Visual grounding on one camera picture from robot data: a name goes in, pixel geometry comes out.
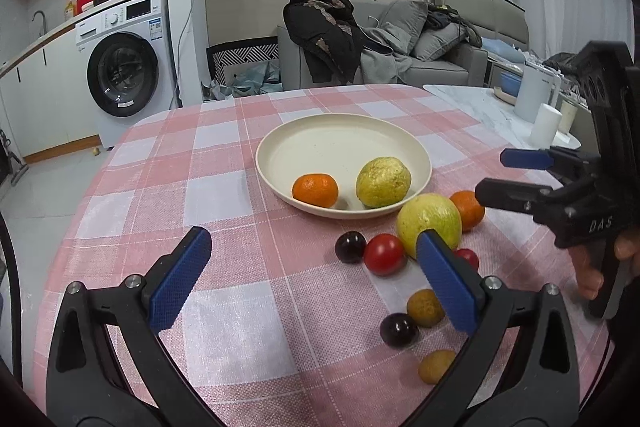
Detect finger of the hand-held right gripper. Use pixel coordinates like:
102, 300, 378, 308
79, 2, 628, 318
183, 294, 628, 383
474, 178, 553, 214
501, 146, 601, 180

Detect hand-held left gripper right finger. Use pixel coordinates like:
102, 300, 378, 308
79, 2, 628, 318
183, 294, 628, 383
405, 229, 582, 427

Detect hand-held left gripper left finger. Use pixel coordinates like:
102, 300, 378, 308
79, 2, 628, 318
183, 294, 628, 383
46, 227, 221, 427

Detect brown kiwi fruit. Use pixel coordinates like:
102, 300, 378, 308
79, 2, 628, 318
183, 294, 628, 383
406, 289, 445, 328

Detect small red tomato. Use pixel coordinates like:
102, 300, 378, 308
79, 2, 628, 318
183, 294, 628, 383
452, 248, 480, 272

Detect orange mandarin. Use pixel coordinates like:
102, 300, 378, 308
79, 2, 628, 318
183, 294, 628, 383
448, 190, 486, 233
292, 173, 339, 208

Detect dark purple plum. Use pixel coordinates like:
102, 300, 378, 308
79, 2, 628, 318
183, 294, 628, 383
379, 313, 420, 349
334, 231, 367, 264

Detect smooth yellow-green guava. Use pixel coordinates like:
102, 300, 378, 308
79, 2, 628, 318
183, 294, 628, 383
396, 193, 462, 260

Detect bumpy yellow-green guava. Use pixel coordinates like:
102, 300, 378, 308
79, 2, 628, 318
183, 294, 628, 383
355, 157, 412, 209

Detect cream round plate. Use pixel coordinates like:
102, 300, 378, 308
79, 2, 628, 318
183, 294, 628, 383
255, 113, 432, 220

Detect person's right hand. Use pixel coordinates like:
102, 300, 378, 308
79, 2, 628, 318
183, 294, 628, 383
570, 229, 640, 301

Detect white paper roll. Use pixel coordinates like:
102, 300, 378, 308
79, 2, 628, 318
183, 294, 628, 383
530, 103, 565, 148

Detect cream cup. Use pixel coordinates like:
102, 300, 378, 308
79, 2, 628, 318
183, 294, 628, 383
557, 99, 578, 134

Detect white kettle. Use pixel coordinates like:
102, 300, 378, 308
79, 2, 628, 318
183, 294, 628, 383
514, 62, 563, 124

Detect white marble side table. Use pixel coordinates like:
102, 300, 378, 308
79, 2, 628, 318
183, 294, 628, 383
422, 83, 583, 152

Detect dark bag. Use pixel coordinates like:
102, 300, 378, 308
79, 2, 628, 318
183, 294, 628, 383
545, 52, 581, 72

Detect pink checked tablecloth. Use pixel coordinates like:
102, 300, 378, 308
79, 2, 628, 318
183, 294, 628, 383
37, 84, 616, 427

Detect light blue cloth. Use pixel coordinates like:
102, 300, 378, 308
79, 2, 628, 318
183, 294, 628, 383
480, 38, 526, 58

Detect grey sofa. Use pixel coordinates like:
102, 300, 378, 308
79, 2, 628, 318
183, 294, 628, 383
277, 0, 488, 90

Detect small grey cushion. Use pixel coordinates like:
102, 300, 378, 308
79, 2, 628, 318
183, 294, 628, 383
412, 24, 468, 62

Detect pile of dark clothes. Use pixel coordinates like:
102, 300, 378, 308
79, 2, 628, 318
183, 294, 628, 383
425, 4, 481, 48

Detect white washing machine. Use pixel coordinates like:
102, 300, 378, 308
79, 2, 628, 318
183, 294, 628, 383
75, 0, 178, 150

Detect grey blanket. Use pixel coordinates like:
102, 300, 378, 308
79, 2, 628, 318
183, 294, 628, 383
357, 47, 416, 85

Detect large grey cushion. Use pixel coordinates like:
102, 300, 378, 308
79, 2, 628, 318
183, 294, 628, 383
377, 0, 431, 55

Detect mop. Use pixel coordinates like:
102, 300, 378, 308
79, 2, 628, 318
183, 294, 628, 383
0, 127, 28, 185

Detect crumpled teal plastic bag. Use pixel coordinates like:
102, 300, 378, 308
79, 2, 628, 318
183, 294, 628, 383
202, 62, 283, 100

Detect white base cabinets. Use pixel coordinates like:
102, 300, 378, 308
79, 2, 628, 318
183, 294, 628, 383
0, 24, 103, 158

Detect patterned black white bag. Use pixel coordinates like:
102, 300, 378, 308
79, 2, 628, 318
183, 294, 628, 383
206, 37, 280, 95

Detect black jacket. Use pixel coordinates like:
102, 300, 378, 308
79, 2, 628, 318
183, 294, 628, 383
282, 0, 368, 85

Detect grey hanging cable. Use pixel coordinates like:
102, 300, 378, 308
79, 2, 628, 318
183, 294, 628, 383
172, 0, 201, 108

